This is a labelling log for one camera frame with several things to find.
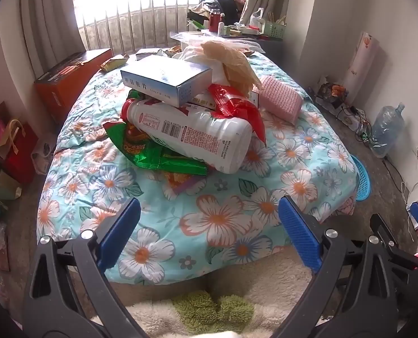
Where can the gold snack packet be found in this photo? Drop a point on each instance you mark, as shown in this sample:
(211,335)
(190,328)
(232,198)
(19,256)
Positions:
(114,62)

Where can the green snack bag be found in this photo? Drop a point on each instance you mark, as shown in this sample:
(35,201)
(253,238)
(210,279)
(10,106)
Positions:
(142,151)

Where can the beige paper bag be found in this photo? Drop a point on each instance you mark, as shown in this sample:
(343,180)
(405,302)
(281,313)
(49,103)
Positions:
(233,63)

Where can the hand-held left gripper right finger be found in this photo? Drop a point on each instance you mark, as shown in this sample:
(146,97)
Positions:
(300,236)

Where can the brown snack packet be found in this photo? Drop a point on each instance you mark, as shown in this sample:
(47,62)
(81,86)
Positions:
(147,52)

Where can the yellow snack packet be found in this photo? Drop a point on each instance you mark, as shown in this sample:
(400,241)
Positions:
(173,50)

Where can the dark box with orange wrapper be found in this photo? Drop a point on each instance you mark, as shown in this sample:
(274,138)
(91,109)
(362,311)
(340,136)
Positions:
(330,91)

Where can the white plastic bag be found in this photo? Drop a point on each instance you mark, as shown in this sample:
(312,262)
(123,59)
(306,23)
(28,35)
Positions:
(256,17)

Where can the red snack bag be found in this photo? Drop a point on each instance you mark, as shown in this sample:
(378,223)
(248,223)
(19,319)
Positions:
(230,102)

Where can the black bag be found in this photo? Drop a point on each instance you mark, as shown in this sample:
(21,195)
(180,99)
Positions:
(225,3)

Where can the orange wooden chest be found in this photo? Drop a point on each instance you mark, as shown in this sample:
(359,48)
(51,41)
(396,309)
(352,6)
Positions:
(68,81)

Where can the metal window railing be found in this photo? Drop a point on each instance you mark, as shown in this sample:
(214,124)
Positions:
(138,28)

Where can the clear plastic bag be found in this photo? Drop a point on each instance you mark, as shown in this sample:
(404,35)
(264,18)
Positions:
(191,37)

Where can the rolled printed paper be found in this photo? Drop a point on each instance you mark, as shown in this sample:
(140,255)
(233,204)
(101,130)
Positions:
(362,63)

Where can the large water jug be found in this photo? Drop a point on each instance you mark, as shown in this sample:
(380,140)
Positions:
(386,130)

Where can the white milk bottle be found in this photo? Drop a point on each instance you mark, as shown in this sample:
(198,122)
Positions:
(202,135)

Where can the blue plastic basket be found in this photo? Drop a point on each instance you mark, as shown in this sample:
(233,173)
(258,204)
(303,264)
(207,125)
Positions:
(363,179)

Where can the pink knitted pouch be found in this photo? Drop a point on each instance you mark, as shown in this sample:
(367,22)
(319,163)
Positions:
(279,97)

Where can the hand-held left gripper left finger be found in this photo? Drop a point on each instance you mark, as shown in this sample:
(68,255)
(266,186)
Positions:
(119,234)

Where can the green plastic basket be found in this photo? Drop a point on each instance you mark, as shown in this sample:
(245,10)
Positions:
(274,30)

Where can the blue medicine box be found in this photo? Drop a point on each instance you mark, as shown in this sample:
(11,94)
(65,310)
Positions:
(159,77)

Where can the red thermos bottle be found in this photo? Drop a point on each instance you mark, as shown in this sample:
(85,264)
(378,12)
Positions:
(215,21)

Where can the red gift bag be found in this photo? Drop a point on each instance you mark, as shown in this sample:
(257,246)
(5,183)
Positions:
(20,155)

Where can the white power strip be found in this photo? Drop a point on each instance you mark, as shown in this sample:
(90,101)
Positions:
(350,118)

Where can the grey curtain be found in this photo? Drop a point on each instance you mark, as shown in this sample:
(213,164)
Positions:
(50,17)

